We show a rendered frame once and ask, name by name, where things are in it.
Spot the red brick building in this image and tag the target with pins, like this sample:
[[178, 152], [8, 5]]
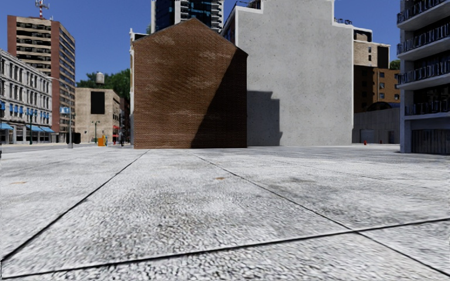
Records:
[[175, 91]]

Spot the grey balcony building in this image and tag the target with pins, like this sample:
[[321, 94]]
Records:
[[425, 77]]

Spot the dark bin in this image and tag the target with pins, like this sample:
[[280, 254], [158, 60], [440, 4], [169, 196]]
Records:
[[76, 138]]

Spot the red and tan tower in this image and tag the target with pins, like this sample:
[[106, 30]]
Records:
[[42, 52]]

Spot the green street lamp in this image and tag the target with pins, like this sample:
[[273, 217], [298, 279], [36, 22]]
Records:
[[95, 131], [31, 126]]

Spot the grey street lamp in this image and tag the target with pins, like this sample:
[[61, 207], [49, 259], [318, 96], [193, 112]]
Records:
[[70, 119]]

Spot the low grey concrete building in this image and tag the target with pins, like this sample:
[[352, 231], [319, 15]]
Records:
[[376, 126]]

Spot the pale stone building blue awnings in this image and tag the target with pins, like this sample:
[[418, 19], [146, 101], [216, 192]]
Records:
[[24, 102]]

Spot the trees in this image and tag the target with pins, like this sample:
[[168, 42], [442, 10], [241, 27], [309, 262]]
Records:
[[117, 82]]

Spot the tree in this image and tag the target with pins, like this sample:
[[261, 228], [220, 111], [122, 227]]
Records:
[[395, 64]]

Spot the brown brick building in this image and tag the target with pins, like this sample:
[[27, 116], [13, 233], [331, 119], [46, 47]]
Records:
[[372, 77]]

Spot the orange box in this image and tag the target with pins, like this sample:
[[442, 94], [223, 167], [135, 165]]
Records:
[[101, 141]]

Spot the tan concrete building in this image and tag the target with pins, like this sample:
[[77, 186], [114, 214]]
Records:
[[105, 119]]

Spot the pale concrete building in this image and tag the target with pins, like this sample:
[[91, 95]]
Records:
[[299, 70]]

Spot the glass tower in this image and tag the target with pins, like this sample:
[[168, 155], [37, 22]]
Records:
[[190, 10]]

